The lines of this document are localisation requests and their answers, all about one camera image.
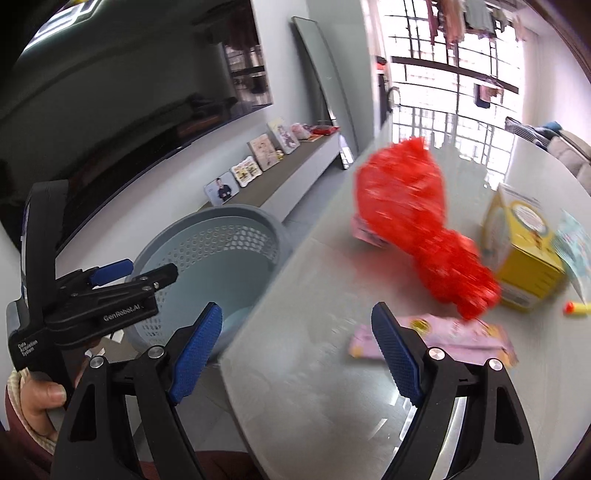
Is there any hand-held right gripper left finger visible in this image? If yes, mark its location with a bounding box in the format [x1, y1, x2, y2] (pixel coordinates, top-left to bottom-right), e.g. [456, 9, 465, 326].
[50, 301, 223, 480]

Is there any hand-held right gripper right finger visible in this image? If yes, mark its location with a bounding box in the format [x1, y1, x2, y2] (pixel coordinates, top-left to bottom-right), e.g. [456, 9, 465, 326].
[370, 302, 541, 480]

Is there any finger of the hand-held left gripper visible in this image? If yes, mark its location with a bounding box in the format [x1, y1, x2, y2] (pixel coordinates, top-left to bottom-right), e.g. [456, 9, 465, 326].
[90, 263, 179, 306]
[55, 258, 136, 296]

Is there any grey perforated plastic basket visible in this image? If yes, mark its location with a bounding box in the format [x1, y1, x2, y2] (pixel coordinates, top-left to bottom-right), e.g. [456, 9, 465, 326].
[124, 205, 294, 358]

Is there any yellow medicine box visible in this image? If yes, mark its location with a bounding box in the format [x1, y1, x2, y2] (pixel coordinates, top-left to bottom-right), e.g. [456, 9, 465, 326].
[480, 182, 568, 315]

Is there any red plastic bag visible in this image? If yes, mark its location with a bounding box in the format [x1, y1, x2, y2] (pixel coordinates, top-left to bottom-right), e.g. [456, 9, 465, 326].
[353, 137, 502, 321]

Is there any light blue baby wipes packet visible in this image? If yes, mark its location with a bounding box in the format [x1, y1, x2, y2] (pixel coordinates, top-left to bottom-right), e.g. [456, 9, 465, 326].
[551, 210, 591, 298]

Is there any person's left forearm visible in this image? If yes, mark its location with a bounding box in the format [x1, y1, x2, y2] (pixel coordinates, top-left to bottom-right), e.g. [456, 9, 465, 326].
[0, 371, 58, 480]

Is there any person's left hand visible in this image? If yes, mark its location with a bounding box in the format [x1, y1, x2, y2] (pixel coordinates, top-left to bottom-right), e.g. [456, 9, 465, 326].
[17, 348, 93, 435]

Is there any large pink snack packet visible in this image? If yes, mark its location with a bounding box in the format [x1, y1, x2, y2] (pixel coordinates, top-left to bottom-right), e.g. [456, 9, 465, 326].
[348, 314, 518, 370]

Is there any small pink packet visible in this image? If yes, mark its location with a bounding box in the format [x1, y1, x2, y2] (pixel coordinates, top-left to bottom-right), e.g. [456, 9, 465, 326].
[352, 215, 386, 247]

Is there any black flat television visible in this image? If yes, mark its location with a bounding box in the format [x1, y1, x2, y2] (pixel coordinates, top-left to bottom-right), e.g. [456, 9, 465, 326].
[0, 0, 275, 252]

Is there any grey television cabinet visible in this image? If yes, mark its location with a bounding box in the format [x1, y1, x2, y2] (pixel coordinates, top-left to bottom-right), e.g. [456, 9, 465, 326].
[198, 131, 343, 223]

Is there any tall leaning mirror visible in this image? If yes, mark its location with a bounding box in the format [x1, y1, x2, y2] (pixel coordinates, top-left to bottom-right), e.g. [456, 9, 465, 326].
[291, 16, 360, 160]

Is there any checkered blanket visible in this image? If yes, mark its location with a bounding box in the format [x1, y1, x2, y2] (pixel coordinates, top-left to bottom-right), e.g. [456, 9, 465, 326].
[504, 116, 546, 148]

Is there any window security grille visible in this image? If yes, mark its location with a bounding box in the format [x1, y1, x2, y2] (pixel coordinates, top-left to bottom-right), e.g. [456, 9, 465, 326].
[369, 0, 527, 162]

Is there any beige sofa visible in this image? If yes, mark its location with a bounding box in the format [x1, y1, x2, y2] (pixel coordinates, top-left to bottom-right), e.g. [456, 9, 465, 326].
[547, 129, 591, 190]

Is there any pink hanging garment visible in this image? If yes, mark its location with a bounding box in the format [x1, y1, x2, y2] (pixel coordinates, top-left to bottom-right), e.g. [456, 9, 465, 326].
[475, 83, 504, 108]

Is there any row of hanging clothes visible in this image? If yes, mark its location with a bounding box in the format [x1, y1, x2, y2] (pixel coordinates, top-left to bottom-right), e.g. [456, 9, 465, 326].
[425, 0, 525, 47]

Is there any white photo frame with portrait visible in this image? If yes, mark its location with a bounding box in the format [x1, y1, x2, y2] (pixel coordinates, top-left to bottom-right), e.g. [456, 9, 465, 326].
[205, 173, 240, 206]

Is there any yellow cartoon picture frame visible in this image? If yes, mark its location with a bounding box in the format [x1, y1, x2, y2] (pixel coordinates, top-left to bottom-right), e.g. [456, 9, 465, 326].
[230, 156, 263, 188]

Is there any pale drawing picture frame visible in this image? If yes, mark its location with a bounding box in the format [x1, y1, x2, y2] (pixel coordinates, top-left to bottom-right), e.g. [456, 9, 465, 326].
[248, 134, 282, 171]

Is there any white cartoon picture frame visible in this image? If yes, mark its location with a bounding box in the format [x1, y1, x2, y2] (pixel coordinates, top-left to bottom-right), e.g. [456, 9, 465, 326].
[268, 117, 301, 154]

